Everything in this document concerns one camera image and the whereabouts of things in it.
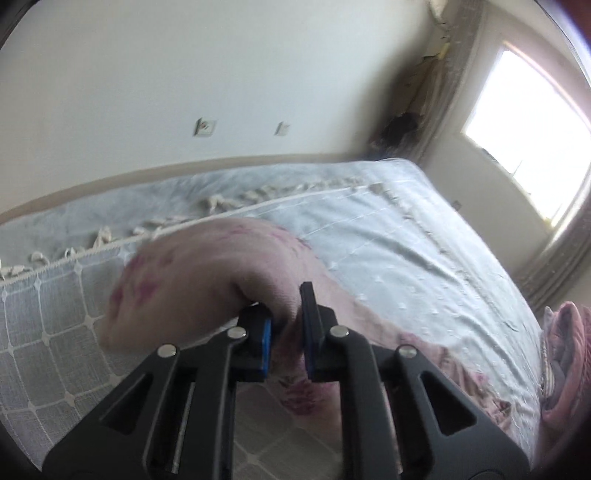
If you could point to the grey curtain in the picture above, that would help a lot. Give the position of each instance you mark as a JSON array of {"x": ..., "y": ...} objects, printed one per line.
[{"x": 455, "y": 74}]

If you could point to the dark object in corner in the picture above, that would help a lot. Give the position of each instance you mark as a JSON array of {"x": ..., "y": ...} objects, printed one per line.
[{"x": 397, "y": 131}]

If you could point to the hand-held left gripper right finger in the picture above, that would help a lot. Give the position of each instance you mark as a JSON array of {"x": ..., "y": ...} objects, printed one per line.
[{"x": 308, "y": 344}]

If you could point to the pink floral garment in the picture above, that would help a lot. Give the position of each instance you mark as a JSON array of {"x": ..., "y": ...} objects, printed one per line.
[{"x": 184, "y": 277}]

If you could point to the bright window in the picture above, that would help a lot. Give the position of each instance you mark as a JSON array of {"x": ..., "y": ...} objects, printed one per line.
[{"x": 526, "y": 138}]

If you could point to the white wall socket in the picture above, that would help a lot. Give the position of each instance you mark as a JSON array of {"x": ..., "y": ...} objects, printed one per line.
[
  {"x": 282, "y": 128},
  {"x": 204, "y": 126}
]

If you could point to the pile of pink clothes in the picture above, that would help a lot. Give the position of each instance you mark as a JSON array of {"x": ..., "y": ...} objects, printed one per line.
[{"x": 565, "y": 360}]

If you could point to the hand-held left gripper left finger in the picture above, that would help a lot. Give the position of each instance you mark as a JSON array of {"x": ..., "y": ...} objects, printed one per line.
[{"x": 265, "y": 344}]

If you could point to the bed with grey bedspread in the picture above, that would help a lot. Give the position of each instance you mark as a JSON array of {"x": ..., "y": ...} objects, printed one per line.
[{"x": 392, "y": 240}]

